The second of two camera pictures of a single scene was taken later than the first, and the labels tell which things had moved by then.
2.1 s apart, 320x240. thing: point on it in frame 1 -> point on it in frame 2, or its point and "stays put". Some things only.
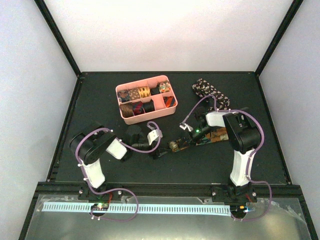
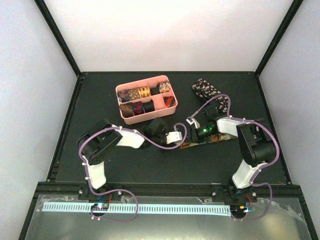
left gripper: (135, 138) -> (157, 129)
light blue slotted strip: (143, 209) stays put
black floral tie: (203, 88) stays put
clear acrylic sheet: (273, 219) stays put
